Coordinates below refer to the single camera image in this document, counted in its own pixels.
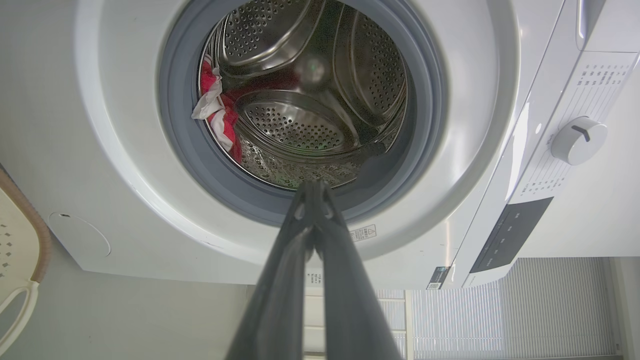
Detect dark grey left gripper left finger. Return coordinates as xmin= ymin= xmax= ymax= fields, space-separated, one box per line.
xmin=226 ymin=182 xmax=316 ymax=360

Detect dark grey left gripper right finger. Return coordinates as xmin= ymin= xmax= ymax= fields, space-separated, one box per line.
xmin=314 ymin=182 xmax=403 ymax=360

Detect red and white cloth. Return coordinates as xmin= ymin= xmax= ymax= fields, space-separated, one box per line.
xmin=191 ymin=56 xmax=243 ymax=163

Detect dark grey touch control panel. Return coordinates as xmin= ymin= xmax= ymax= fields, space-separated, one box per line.
xmin=470 ymin=197 xmax=554 ymax=274

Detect stainless steel washing machine drum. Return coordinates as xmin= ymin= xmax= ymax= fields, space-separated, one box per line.
xmin=197 ymin=0 xmax=408 ymax=191

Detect cream plastic laundry basket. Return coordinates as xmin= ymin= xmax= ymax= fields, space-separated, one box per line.
xmin=0 ymin=167 xmax=52 ymax=356

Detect warning triangle sticker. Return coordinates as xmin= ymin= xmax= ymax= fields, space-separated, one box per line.
xmin=349 ymin=224 xmax=377 ymax=243

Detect dark energy label sticker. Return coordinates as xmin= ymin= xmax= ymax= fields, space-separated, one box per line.
xmin=426 ymin=266 xmax=452 ymax=290

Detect white window blinds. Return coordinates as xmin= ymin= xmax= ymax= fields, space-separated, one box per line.
xmin=375 ymin=257 xmax=617 ymax=360

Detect grey rubber door gasket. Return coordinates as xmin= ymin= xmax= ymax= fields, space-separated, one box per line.
xmin=159 ymin=0 xmax=447 ymax=227

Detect round white filter cover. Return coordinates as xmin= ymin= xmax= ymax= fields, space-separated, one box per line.
xmin=48 ymin=212 xmax=112 ymax=259

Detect white front-load washing machine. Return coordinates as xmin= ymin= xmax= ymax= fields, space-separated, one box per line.
xmin=0 ymin=0 xmax=640 ymax=291

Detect white round control knob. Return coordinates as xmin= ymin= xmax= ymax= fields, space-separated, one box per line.
xmin=551 ymin=116 xmax=609 ymax=166

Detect white detergent drawer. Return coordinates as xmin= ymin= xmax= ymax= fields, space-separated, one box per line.
xmin=575 ymin=0 xmax=640 ymax=53

